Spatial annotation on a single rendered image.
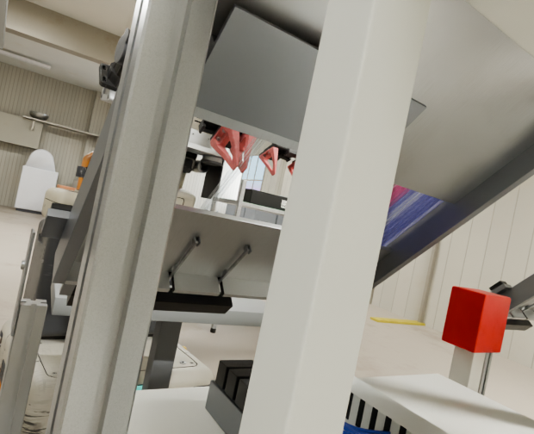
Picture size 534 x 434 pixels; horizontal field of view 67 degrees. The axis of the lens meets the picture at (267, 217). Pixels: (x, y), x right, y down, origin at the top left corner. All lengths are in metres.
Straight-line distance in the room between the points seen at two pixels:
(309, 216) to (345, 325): 0.04
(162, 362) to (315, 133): 1.06
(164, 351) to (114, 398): 0.90
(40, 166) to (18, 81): 1.99
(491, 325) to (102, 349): 1.13
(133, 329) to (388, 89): 0.19
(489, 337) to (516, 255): 3.54
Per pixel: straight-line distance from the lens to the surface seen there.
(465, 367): 1.31
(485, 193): 0.90
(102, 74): 1.35
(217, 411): 0.51
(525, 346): 4.73
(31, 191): 9.65
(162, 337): 1.16
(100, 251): 0.25
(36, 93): 10.55
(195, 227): 0.72
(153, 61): 0.26
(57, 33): 6.50
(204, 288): 0.85
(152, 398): 0.54
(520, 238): 4.81
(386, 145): 0.16
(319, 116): 0.17
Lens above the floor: 0.85
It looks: level
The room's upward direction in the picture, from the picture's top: 12 degrees clockwise
